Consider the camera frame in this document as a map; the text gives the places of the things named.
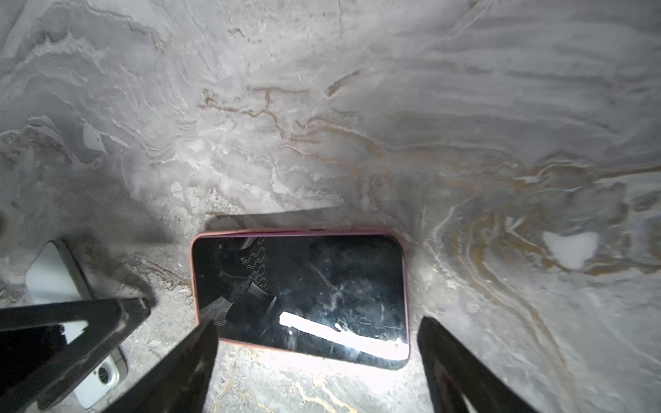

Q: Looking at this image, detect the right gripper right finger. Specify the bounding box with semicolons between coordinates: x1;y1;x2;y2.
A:
418;317;535;412

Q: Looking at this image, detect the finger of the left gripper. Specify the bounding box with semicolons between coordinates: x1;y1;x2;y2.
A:
1;298;151;411

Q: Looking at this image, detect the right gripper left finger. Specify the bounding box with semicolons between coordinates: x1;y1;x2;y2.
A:
106;321;219;412

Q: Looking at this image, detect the black phone purple edge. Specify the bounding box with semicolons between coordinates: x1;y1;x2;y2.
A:
193;234;410;371

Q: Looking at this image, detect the pink phone case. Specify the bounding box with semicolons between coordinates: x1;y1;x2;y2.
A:
189;228;412;371

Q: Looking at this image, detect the white phone face down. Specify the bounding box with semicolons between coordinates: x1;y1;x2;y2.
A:
25;239;128;410

